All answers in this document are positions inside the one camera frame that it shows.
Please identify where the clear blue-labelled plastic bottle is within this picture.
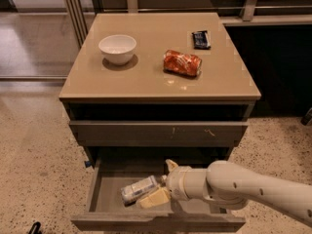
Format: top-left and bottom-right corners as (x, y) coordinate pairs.
(120, 175), (167, 206)

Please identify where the dark object at right edge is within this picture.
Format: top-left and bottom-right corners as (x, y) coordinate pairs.
(300, 107), (312, 126)

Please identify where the dark blue snack packet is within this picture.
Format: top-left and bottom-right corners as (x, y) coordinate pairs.
(192, 30), (211, 50)

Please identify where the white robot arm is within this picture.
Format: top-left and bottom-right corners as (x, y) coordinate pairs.
(136, 160), (312, 226)

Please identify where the white ceramic bowl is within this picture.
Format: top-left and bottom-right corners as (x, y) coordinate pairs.
(98, 34), (137, 65)

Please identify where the black object at floor edge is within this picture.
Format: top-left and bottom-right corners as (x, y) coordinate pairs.
(28, 222), (42, 234)

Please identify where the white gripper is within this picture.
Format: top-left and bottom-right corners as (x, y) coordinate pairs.
(136, 159), (207, 209)

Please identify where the beige drawer cabinet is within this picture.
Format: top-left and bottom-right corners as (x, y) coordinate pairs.
(58, 12), (262, 233)

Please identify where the crushed red soda can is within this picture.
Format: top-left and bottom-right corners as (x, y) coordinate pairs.
(163, 50), (202, 77)

